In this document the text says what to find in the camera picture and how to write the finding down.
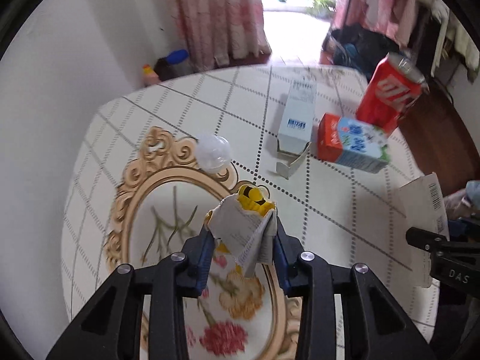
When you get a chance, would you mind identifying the white torn cardboard box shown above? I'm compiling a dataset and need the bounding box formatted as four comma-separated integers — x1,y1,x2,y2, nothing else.
398,172,449,289

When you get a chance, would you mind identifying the red blue milk carton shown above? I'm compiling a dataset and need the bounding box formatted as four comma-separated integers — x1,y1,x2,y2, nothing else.
317,113,391,174

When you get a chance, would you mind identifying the red cola can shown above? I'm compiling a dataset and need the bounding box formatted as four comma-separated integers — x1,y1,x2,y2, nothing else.
355,52,428,136

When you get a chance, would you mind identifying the yellow white wrapper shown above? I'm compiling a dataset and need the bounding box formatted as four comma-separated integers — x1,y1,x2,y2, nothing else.
206,184,278,278

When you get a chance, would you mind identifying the grey slipper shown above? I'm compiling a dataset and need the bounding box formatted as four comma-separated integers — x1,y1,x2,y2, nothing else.
443,180,480,220

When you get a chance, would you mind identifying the white open medicine box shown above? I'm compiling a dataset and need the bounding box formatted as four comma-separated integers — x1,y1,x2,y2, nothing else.
276,80,317,180

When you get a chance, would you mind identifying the white patterned tablecloth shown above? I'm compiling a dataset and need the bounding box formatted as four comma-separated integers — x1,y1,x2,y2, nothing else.
49,67,448,359

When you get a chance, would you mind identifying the blue clothes pile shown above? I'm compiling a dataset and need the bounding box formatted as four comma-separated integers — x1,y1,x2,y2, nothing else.
322,23,400,82

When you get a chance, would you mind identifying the hanging clothes rack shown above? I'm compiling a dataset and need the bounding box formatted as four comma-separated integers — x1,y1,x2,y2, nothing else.
330,0,479,81

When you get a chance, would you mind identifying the orange cap bottle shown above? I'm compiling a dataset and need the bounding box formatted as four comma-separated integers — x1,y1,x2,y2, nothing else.
142,64,161,87

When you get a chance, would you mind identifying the blue lid plastic jar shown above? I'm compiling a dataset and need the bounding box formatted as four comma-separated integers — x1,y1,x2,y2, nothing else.
154,49,194,81

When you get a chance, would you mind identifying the pink floral curtain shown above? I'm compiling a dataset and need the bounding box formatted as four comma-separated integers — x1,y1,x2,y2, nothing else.
167,0,272,72

